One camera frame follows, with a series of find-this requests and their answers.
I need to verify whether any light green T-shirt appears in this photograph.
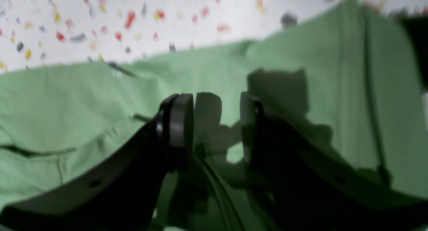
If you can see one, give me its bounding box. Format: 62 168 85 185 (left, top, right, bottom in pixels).
1 0 427 231

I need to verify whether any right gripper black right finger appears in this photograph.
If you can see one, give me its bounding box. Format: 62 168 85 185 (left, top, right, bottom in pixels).
240 92 427 231

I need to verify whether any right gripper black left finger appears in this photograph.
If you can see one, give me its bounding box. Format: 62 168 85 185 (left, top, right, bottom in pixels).
1 94 194 231

